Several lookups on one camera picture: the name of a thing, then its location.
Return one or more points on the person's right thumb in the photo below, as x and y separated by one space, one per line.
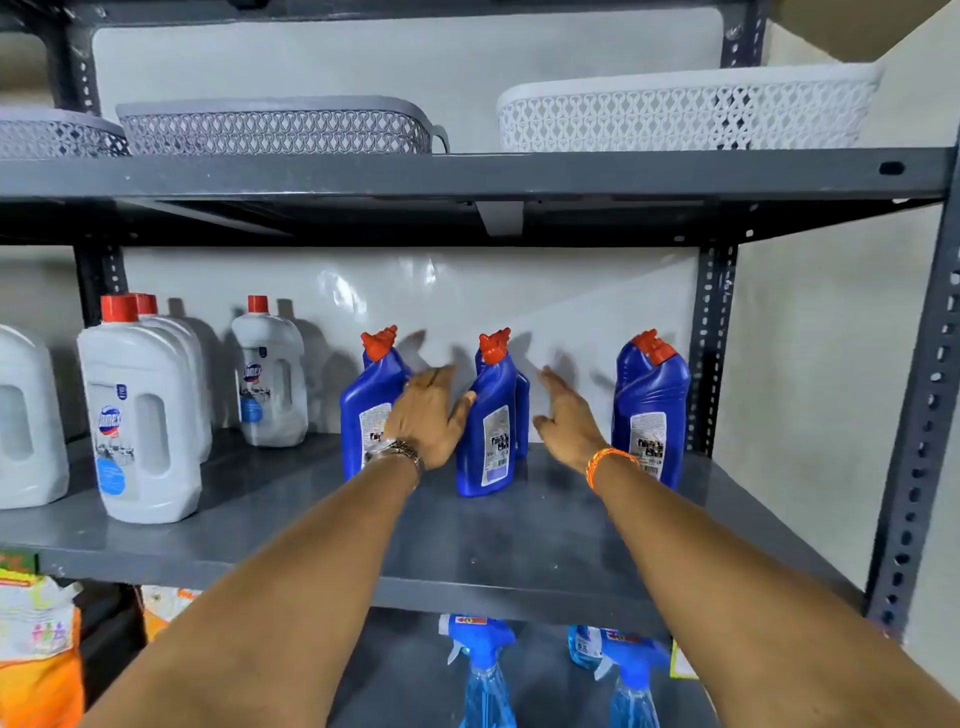
544 427

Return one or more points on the blue trigger spray bottle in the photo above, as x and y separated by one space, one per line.
480 675
634 682

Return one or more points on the blue toilet cleaner bottle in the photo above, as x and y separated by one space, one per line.
489 427
367 405
523 405
651 412

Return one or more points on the yellow and white packet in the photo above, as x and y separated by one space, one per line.
681 660

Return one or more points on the orange and white detergent packet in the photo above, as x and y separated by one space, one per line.
37 652
166 607

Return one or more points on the person's left forearm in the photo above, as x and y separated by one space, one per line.
300 585

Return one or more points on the white lattice plastic basket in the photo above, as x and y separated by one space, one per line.
675 112

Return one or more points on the grey metal shelving rack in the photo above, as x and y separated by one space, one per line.
480 176

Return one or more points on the person's right hand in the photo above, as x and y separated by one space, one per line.
571 427

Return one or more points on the blue liquid refill bottle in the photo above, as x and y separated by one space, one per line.
585 646

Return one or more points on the small grey lattice basket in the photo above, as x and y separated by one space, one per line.
52 135

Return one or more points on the white cleaner bottle red cap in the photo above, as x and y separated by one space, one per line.
271 375
191 360
142 420

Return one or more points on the metal wristwatch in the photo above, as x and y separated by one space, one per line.
401 451

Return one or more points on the person's left thumb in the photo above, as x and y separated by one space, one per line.
463 416

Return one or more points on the person's left hand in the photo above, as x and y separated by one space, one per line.
424 424

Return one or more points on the person's right forearm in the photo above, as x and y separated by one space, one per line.
735 592

